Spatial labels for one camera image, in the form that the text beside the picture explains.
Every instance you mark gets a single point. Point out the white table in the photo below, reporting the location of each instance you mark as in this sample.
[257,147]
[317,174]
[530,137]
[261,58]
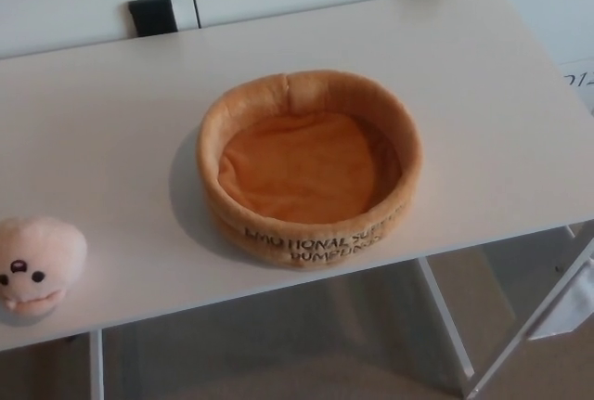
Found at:
[116,140]

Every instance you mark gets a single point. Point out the orange round plush basket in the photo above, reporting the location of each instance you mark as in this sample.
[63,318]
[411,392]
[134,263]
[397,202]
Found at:
[306,163]

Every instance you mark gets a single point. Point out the pink plush dumpling toy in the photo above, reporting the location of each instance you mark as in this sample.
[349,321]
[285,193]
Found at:
[42,256]

